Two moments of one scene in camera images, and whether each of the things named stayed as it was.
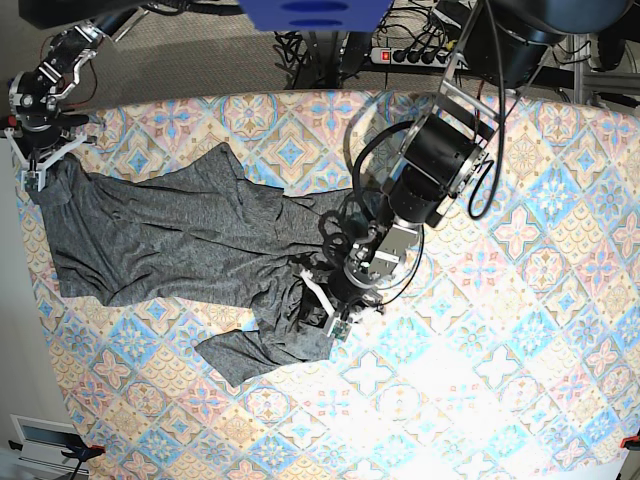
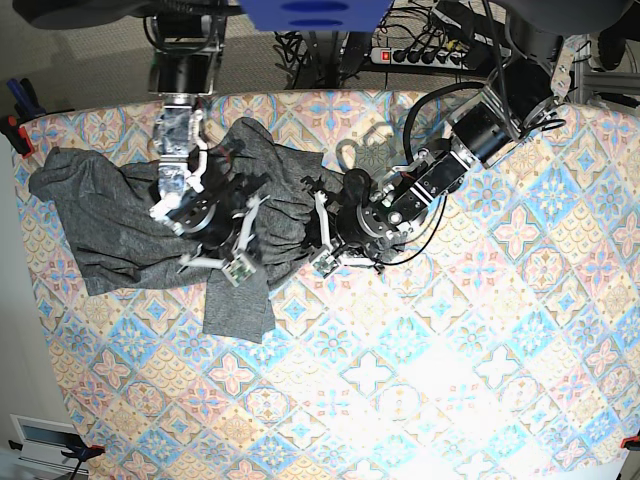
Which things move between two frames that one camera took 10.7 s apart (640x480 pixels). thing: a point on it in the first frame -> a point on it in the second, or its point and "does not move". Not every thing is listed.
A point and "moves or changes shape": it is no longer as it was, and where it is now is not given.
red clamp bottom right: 631,443 does not move
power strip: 420,57 does not move
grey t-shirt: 196,230 moves or changes shape
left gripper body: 39,129 -> 219,217
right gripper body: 348,287 -> 356,225
